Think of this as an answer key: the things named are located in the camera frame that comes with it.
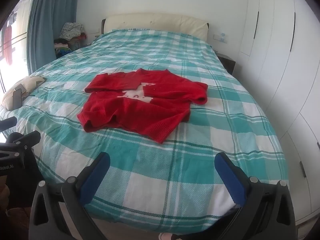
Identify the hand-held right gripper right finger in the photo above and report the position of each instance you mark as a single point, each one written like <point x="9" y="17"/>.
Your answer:
<point x="230" y="177"/>

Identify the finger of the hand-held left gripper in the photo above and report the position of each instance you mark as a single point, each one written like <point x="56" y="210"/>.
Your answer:
<point x="7" y="124"/>

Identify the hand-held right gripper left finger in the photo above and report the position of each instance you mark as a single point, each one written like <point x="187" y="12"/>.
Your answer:
<point x="96" y="177"/>

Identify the red knitted sweater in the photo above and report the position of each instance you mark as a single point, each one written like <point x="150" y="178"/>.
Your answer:
<point x="140" y="110"/>

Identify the pile of clothes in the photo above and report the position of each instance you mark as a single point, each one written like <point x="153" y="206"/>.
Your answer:
<point x="71" y="33"/>

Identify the dark rectangular object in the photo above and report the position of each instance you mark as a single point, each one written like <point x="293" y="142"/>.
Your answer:
<point x="17" y="100"/>

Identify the beige cushion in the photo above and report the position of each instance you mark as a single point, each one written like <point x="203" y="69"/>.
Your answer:
<point x="27" y="85"/>

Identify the teal plaid blanket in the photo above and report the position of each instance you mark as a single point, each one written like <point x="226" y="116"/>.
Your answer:
<point x="175" y="167"/>

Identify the pale pink slipper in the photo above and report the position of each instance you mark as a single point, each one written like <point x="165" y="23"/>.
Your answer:
<point x="167" y="236"/>

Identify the blue curtain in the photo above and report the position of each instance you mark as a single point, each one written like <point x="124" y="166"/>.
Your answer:
<point x="47" y="17"/>

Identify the dark wooden nightstand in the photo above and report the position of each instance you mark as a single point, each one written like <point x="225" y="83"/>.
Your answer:
<point x="227" y="61"/>

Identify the white wardrobe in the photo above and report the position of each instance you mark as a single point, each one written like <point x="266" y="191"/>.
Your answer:
<point x="282" y="55"/>

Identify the cream padded headboard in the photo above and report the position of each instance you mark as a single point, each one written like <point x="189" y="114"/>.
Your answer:
<point x="155" y="22"/>

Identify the white wall socket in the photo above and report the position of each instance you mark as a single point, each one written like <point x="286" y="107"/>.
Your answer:
<point x="221" y="37"/>

